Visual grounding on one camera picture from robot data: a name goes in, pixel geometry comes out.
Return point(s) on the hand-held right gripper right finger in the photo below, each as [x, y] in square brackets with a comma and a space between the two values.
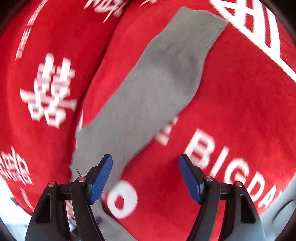
[190, 178]

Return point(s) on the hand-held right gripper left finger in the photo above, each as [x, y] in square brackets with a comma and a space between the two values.
[101, 178]

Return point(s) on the grey fleece garment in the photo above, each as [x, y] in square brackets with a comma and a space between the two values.
[159, 81]

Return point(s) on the red printed blanket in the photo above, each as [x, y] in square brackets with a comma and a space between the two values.
[235, 97]

